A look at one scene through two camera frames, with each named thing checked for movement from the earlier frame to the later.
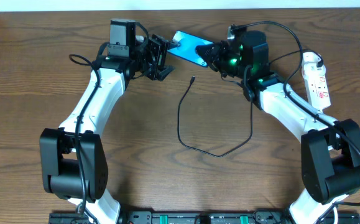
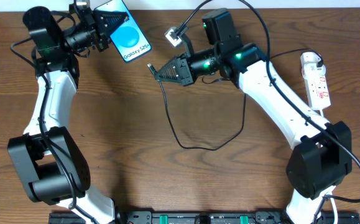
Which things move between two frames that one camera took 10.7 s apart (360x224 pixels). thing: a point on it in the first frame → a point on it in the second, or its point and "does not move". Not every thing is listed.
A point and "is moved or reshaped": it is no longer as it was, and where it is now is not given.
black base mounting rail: (206, 217) does not move
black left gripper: (156, 56) → (99, 32)
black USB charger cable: (184, 142) → (244, 105)
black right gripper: (222, 54) → (185, 70)
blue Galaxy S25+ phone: (187, 45) is moved or reshaped
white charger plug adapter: (311, 70) does not move
